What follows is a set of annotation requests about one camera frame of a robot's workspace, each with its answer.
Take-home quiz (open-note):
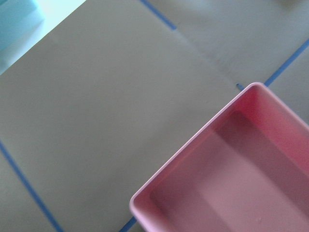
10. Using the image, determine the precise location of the pink plastic bin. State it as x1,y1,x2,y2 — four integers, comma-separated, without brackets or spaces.
129,83,309,232

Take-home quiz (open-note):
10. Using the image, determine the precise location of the teal storage box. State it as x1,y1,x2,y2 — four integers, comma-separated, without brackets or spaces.
0,0,44,73

